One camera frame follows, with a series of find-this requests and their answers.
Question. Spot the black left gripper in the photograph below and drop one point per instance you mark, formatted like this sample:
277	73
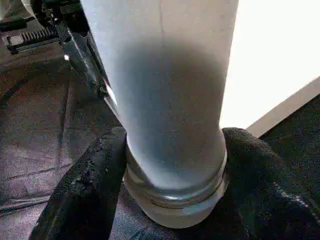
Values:
62	12

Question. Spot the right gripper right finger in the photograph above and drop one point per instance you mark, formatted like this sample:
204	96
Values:
270	190

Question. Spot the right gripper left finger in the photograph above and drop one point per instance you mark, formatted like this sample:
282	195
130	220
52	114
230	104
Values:
82	190

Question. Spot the white plastic table leg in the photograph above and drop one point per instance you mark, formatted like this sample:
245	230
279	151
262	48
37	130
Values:
162	75

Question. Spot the white plastic table top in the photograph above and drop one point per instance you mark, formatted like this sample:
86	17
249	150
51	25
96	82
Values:
275	50

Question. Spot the black mat cloth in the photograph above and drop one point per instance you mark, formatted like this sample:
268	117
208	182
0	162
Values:
37	137

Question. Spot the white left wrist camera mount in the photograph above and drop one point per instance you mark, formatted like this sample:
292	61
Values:
27	5

